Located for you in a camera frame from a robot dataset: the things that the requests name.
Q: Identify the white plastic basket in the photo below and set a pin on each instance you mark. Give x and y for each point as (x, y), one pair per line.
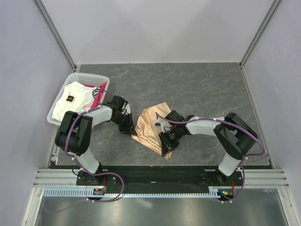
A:
(86, 79)

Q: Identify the light blue cable duct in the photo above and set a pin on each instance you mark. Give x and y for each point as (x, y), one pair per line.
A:
(93, 193)

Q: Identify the aluminium frame post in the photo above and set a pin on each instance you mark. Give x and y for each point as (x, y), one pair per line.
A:
(51, 26)
(264, 24)

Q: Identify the pink cloth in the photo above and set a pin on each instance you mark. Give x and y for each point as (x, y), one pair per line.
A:
(98, 95)

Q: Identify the peach satin napkin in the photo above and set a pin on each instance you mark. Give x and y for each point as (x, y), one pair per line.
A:
(147, 131)

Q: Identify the white cloth with logo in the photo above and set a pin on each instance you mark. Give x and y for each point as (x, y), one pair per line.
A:
(75, 97)

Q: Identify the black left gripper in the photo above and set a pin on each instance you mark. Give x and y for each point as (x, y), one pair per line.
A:
(129, 126)

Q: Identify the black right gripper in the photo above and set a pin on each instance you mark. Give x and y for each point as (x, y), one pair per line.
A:
(167, 146)

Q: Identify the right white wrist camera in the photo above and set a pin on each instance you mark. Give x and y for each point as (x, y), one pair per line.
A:
(164, 125)

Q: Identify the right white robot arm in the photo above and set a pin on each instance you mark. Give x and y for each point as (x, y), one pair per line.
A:
(235, 136)

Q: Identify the right aluminium frame post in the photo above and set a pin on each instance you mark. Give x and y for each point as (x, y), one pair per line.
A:
(264, 24)

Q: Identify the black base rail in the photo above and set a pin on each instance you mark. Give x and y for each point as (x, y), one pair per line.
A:
(84, 179)

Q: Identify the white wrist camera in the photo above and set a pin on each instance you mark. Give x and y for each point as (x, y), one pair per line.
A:
(126, 110)
(164, 125)

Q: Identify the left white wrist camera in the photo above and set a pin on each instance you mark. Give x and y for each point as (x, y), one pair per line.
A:
(126, 110)

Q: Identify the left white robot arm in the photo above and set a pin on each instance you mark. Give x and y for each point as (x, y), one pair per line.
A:
(74, 133)

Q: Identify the left aluminium frame post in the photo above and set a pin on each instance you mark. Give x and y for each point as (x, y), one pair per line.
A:
(51, 26)

